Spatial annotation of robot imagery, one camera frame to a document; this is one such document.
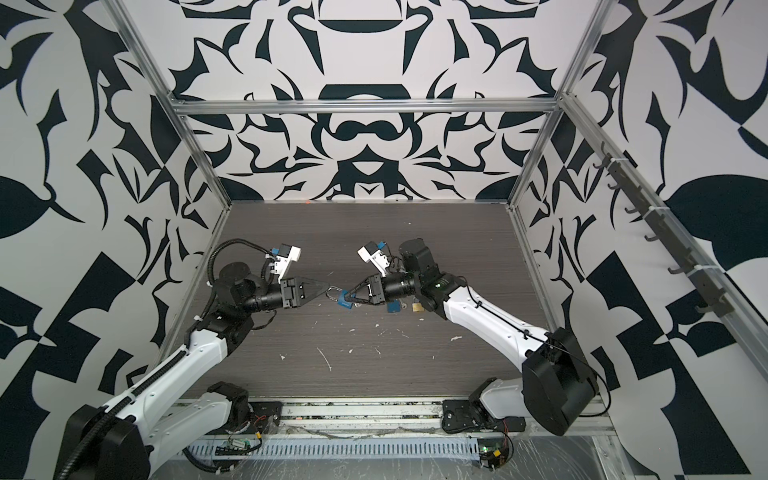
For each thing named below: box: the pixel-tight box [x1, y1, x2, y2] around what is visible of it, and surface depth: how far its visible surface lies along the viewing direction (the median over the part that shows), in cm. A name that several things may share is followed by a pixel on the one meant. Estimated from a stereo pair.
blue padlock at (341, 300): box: [326, 286, 354, 309], surface depth 71 cm
